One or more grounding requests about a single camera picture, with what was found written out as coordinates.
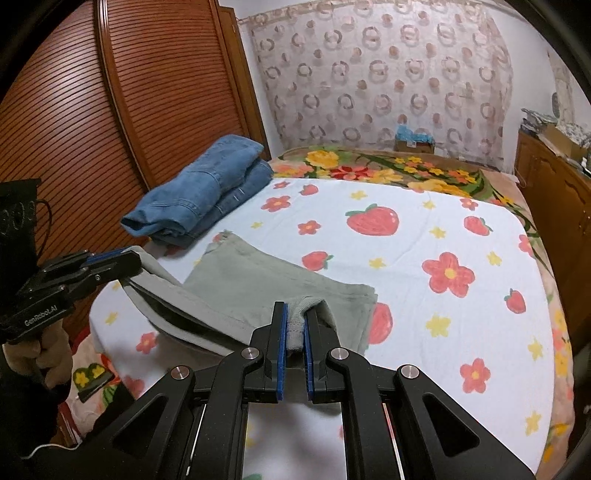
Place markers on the pile of patterned cloth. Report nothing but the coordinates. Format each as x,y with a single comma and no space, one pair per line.
538,120

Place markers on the white strawberry printed sheet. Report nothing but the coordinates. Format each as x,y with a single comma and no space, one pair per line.
415,230

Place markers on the open cardboard box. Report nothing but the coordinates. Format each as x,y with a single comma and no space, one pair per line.
565,141

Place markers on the light blue folded jeans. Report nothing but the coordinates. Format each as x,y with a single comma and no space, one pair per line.
203,184

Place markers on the dark blue folded jeans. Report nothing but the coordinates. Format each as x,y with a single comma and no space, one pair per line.
240,194

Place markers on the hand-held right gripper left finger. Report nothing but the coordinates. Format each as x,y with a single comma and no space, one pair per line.
280,355

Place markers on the sheer circle patterned curtain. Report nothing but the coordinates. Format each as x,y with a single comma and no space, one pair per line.
383,74

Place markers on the person's left hand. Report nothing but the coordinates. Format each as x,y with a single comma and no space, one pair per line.
51,355

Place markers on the grey-green pants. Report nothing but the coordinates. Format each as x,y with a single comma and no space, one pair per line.
258,286

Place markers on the brown slatted wooden wardrobe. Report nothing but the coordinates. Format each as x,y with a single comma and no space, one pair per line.
138,106

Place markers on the tied beige curtain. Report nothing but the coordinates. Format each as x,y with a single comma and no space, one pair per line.
562,87

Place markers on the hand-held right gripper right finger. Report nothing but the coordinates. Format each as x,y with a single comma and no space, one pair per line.
310,364

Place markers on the person's left forearm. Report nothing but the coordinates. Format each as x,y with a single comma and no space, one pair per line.
27,415

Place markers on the cardboard box with blue items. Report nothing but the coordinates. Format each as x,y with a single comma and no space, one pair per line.
414,141

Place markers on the wooden cabinet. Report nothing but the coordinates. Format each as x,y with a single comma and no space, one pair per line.
554,194

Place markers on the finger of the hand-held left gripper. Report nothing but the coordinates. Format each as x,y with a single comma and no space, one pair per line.
111,272
108,256

